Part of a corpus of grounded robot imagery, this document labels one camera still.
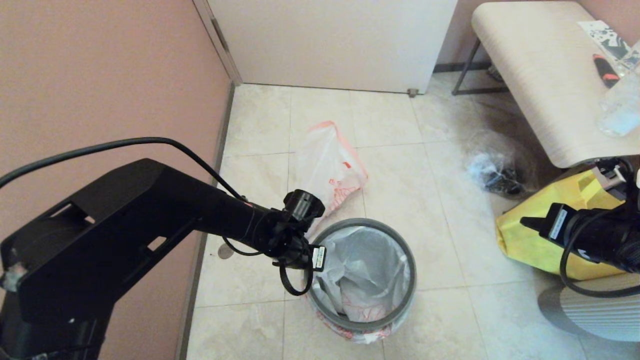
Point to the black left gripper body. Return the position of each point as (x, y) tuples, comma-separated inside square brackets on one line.
[(300, 252)]

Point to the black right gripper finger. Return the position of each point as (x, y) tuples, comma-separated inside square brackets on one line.
[(535, 224)]

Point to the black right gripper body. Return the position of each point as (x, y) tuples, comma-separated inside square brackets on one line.
[(605, 240)]

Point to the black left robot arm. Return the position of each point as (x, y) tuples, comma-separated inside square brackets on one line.
[(125, 225)]

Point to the yellow tote bag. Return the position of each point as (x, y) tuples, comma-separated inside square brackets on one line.
[(530, 240)]

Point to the clear plastic bag dark contents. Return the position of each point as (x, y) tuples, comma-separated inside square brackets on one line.
[(492, 172)]

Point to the round metal floor drain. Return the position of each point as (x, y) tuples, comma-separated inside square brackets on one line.
[(224, 252)]

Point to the grey ribbed round object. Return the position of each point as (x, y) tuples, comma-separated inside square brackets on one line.
[(600, 320)]

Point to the clear plastic water bottle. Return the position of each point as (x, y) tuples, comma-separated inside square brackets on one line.
[(620, 105)]

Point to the beige bench with black legs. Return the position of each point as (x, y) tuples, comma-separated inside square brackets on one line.
[(540, 85)]

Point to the black and orange tool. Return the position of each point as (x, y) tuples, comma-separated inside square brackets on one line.
[(605, 71)]

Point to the small metal door stop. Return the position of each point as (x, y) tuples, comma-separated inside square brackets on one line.
[(412, 92)]

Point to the black and white printed leaflet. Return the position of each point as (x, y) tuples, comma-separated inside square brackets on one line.
[(605, 36)]

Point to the white door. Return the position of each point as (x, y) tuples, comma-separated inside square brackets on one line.
[(340, 45)]

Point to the white door frame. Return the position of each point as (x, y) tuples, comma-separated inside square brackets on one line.
[(220, 42)]

